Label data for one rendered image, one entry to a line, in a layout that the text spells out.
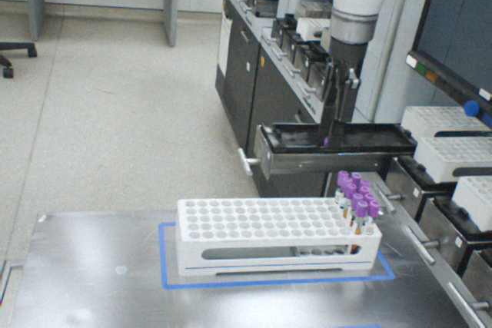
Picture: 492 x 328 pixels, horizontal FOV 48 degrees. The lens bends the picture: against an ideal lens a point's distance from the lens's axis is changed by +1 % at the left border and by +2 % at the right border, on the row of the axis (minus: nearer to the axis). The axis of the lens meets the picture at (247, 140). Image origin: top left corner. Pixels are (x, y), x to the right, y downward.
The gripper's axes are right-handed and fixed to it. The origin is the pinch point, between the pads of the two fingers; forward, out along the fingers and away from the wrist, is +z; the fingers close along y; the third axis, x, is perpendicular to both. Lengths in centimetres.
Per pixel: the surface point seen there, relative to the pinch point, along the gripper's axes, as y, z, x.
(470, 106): -17.3, -13.5, -18.3
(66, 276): -38, 2, 52
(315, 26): 70, -2, -20
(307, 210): -32.6, -2.8, 16.8
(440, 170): -17.2, 0.7, -16.7
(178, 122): 167, 84, 11
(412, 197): -16.5, 7.4, -12.8
